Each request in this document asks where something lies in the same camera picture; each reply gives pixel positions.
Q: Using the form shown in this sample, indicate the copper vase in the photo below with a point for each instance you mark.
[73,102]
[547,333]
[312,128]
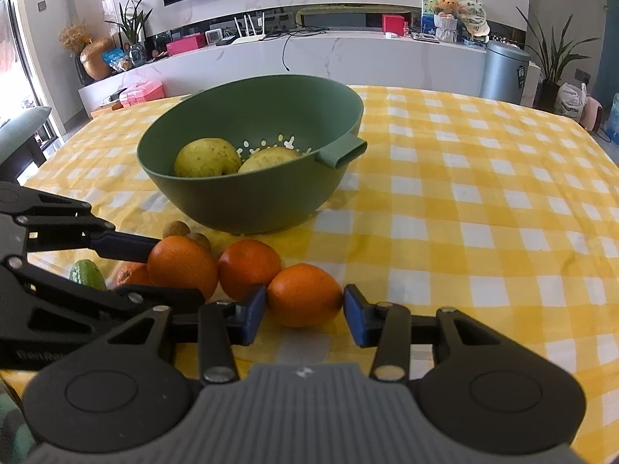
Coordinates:
[92,58]

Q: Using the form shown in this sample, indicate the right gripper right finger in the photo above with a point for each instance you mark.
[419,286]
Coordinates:
[383,326]

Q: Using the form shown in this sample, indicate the yellow-green pear left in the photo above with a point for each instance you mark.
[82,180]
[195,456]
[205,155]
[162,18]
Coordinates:
[207,157]

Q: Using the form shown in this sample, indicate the pink storage basket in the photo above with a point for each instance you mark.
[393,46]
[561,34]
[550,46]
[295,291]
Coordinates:
[142,92]

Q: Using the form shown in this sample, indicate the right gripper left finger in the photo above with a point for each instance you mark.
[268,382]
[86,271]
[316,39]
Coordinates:
[222,325]

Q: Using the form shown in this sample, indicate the green colander bowl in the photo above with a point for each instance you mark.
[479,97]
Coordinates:
[307,127]

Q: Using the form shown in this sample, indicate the yellow checkered tablecloth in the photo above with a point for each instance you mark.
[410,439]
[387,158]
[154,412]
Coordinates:
[505,213]

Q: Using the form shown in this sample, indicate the yellow-green pear right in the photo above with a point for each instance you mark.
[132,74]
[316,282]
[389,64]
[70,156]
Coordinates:
[268,158]

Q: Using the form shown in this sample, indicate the white plastic bag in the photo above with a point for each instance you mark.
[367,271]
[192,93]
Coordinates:
[570,101]

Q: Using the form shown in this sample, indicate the grey metal trash can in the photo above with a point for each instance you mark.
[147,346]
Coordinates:
[505,72]

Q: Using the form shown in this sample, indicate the green cucumber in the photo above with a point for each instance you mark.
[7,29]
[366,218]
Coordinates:
[86,273]

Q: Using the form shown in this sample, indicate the brown longan fruit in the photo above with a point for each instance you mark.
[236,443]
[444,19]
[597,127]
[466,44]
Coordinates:
[176,228]
[200,239]

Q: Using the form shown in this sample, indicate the teddy bear toy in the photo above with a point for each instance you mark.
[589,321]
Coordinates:
[446,8]

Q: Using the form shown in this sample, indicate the yellow-green pear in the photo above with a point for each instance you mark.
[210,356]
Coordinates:
[268,158]
[207,157]

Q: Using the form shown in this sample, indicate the pink box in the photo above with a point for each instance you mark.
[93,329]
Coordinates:
[185,44]

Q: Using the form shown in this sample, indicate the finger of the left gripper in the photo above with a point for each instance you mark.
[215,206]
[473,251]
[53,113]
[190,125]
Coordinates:
[36,221]
[28,286]

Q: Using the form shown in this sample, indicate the red box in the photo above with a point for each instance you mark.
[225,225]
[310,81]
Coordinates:
[395,25]

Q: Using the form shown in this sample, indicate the potted green plant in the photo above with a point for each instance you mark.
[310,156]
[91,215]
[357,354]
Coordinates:
[554,53]

